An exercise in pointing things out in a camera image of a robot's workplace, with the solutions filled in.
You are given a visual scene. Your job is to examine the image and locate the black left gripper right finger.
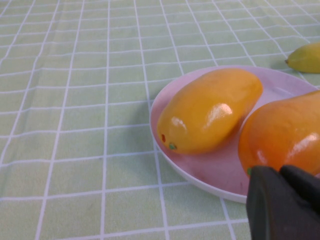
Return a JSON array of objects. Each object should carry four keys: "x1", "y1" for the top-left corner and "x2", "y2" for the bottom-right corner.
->
[{"x1": 279, "y1": 164, "x2": 320, "y2": 215}]

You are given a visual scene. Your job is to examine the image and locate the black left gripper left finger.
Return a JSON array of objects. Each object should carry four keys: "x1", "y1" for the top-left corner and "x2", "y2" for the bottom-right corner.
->
[{"x1": 246, "y1": 166, "x2": 320, "y2": 240}]

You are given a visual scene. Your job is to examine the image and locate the orange plastic mango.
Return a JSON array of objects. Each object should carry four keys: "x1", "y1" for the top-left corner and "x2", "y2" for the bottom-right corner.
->
[{"x1": 237, "y1": 90, "x2": 320, "y2": 178}]

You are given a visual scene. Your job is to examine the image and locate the yellow plastic mango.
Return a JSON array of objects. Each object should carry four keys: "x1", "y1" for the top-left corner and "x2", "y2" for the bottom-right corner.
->
[{"x1": 156, "y1": 68, "x2": 264, "y2": 155}]

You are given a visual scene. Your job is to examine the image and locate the small yellow plastic banana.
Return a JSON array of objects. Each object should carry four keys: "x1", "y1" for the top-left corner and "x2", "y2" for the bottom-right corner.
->
[{"x1": 285, "y1": 41, "x2": 320, "y2": 74}]

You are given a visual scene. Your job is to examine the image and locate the pink round plastic plate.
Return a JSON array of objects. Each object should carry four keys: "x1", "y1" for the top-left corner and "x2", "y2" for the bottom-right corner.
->
[{"x1": 149, "y1": 65, "x2": 320, "y2": 205}]

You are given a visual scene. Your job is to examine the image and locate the green white checked tablecloth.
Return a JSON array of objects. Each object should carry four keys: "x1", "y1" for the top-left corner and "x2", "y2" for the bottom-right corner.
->
[{"x1": 0, "y1": 0, "x2": 320, "y2": 240}]

